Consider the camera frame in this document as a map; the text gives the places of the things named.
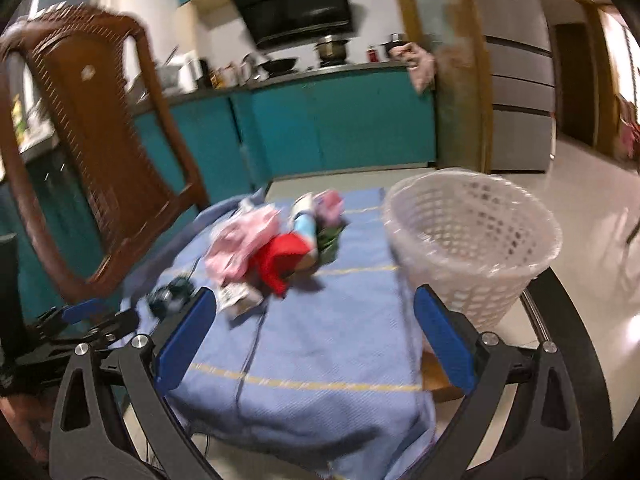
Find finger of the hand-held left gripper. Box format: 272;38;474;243
30;297;106;341
75;308;141;348

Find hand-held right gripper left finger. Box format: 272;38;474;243
47;287;221;480

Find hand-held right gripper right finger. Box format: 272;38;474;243
413;284;588;480

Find white plastic mesh basket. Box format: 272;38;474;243
382;167;563;328

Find white and blue carton box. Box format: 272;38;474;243
289;194;321;268

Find dark sock bundle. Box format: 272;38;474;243
147;277;196;318

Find small white paper box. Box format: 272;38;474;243
217;282;266;321

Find pink garment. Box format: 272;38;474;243
205;205;281;286

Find red garment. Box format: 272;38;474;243
250;232;311;298

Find blue cloth with yellow stripes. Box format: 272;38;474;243
120;187;438;480

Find dark green garment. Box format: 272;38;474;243
315;220;347;263

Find brown wooden chair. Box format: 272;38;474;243
0;4;211;306

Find pink plastic packet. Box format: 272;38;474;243
312;189;346;226

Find teal kitchen base cabinets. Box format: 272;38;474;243
132;65;438;196

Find silver refrigerator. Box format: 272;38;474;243
467;0;558;173

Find pink hanging towel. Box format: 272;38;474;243
390;42;436;95

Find black wok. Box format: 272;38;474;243
260;57;299;74

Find steel cooking pot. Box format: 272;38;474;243
314;35;350;66

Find black range hood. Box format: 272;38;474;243
230;0;356;51

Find wooden door frame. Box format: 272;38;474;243
395;0;493;176

